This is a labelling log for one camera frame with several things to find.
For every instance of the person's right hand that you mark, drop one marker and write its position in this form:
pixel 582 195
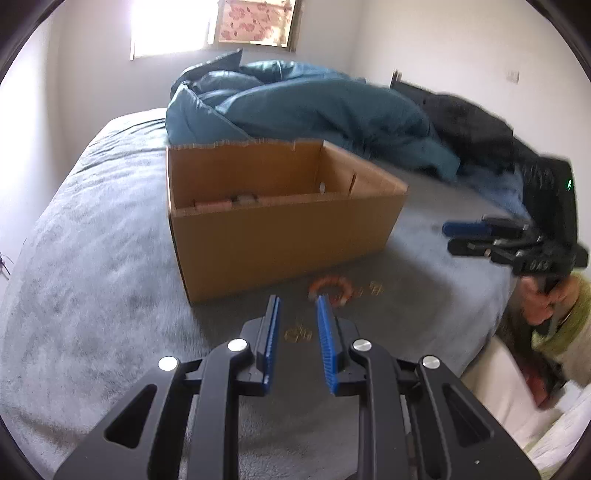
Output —
pixel 535 304

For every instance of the window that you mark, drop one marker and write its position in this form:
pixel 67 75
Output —
pixel 166 27

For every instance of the white light switch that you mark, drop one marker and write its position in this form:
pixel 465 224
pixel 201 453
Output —
pixel 513 76

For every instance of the dark headboard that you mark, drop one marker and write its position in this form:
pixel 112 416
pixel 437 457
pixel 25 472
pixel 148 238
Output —
pixel 406 87

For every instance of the white mattress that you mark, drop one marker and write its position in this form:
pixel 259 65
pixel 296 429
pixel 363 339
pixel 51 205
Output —
pixel 498 387

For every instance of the pink floral curtain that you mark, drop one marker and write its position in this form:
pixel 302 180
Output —
pixel 256 21

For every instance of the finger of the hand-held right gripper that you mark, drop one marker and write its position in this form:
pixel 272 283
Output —
pixel 457 228
pixel 466 246

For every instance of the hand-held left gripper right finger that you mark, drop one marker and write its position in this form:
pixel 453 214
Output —
pixel 325 346

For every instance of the dark patterned cloth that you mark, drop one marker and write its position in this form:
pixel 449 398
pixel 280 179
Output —
pixel 526 355

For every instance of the brown cardboard box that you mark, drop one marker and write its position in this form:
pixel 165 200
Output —
pixel 277 249

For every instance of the wall socket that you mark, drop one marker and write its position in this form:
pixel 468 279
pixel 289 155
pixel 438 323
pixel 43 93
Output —
pixel 2 265

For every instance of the black clothing pile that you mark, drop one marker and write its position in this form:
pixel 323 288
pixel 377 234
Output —
pixel 471 134

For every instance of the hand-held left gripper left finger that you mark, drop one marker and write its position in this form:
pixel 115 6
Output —
pixel 272 341

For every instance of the bed with grey blanket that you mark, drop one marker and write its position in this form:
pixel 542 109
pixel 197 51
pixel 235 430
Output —
pixel 92 277

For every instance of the teal duvet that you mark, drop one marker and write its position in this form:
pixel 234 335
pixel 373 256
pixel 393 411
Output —
pixel 323 115

